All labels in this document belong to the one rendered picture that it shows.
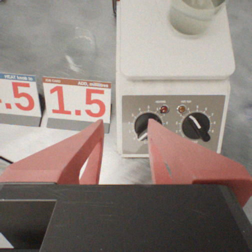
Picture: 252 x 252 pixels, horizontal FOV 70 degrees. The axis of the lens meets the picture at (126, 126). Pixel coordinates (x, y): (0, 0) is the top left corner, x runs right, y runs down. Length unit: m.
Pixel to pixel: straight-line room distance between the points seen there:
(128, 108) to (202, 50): 0.10
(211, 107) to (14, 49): 0.31
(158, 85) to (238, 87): 0.16
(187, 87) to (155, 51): 0.05
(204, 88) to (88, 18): 0.23
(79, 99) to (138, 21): 0.12
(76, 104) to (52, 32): 0.15
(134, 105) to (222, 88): 0.10
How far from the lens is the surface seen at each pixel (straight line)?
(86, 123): 0.26
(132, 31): 0.22
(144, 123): 0.21
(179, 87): 0.21
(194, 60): 0.21
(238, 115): 0.31
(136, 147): 0.22
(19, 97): 0.29
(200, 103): 0.22
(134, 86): 0.20
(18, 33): 0.38
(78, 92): 0.25
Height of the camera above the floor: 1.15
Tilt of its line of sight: 77 degrees down
